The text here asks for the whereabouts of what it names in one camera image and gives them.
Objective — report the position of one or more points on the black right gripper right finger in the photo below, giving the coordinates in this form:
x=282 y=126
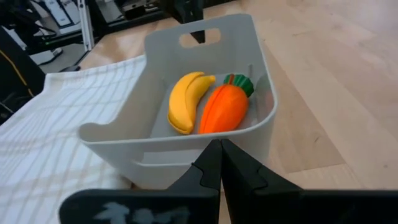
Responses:
x=248 y=202

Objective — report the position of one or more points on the black frame crossbar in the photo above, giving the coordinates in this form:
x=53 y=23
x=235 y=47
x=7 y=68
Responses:
x=124 y=21

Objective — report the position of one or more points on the orange toy carrot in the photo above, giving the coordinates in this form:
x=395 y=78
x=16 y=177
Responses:
x=225 y=109

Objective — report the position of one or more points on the silver aluminium frame post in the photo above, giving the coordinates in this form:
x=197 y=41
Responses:
x=85 y=25

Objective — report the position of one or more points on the yellow toy banana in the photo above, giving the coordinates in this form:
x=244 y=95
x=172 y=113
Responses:
x=183 y=102

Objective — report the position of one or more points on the white checked cloth towel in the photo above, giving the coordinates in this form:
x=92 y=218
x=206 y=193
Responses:
x=53 y=133

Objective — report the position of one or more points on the black object with yellow stripe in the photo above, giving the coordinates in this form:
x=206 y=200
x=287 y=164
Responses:
x=15 y=74

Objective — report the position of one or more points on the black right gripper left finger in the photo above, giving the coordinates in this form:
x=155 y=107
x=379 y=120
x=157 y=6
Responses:
x=199 y=199

